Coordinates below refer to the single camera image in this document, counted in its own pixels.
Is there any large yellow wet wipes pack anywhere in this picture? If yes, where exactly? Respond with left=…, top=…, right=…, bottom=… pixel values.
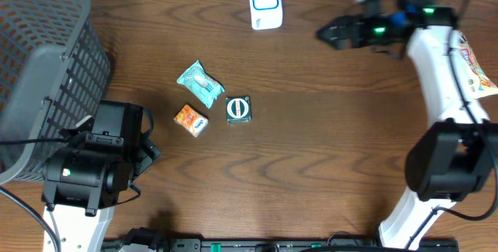
left=458, top=31, right=497, bottom=99

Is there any teal wet wipes pack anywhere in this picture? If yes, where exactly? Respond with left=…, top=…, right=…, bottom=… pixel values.
left=177, top=61, right=225, bottom=109

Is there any orange tissue pack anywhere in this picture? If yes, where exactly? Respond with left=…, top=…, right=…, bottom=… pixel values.
left=174, top=104, right=209, bottom=138

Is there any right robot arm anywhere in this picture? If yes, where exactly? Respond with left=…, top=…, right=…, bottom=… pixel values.
left=317, top=0, right=497, bottom=251

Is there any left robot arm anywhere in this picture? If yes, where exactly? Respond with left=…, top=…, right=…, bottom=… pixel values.
left=42, top=100, right=161, bottom=251

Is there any white barcode scanner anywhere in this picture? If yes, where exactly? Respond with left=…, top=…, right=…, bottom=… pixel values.
left=249, top=0, right=283, bottom=30

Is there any grey plastic mesh basket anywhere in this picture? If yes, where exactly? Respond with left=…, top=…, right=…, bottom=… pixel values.
left=1, top=0, right=112, bottom=184

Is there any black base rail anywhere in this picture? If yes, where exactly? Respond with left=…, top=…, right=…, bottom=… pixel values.
left=102, top=228, right=460, bottom=252

